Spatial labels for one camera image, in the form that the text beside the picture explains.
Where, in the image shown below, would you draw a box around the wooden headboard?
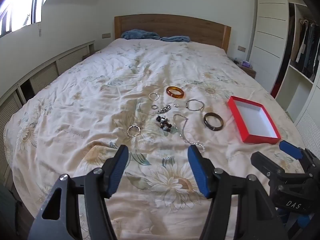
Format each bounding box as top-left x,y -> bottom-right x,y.
114,14 -> 232,54

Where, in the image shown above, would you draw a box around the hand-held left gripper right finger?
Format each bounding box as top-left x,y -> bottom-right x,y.
187,144 -> 292,240

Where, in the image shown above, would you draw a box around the white wardrobe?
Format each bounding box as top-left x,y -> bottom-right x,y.
246,0 -> 320,153

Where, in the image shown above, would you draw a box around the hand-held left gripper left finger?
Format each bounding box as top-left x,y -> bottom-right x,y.
27,144 -> 129,240

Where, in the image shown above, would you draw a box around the thin silver bangle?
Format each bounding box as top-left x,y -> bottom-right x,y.
186,99 -> 205,112

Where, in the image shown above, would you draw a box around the floral bed blanket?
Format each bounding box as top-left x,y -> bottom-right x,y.
3,38 -> 307,240

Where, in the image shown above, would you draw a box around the silver chain necklace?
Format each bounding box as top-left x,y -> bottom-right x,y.
173,114 -> 206,154

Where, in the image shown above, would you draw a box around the wooden nightstand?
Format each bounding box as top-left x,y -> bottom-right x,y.
232,59 -> 257,79

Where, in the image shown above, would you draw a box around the large blue pillow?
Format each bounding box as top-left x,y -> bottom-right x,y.
121,29 -> 160,40

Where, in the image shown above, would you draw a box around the white radiator cover cabinet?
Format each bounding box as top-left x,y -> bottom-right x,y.
0,40 -> 95,188

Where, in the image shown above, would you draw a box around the window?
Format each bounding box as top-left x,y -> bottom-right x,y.
0,0 -> 62,38

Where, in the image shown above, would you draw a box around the dark cloth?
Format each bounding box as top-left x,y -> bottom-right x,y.
0,185 -> 28,240

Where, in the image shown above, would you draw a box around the small blue pillow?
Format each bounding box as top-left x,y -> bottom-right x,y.
160,36 -> 191,42

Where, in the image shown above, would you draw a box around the amber bangle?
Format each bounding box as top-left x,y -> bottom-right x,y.
166,86 -> 186,100

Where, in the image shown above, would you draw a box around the black bead bracelet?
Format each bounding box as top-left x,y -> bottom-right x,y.
156,115 -> 173,132

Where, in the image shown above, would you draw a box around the hanging clothes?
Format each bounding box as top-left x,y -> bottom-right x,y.
291,17 -> 320,80

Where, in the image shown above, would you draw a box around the red cardboard box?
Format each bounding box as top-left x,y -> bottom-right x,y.
227,95 -> 282,145

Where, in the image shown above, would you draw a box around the dark brown bangle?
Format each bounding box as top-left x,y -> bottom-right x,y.
203,112 -> 224,132

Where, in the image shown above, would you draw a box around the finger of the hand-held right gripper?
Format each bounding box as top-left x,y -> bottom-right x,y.
251,151 -> 286,183
279,141 -> 320,175

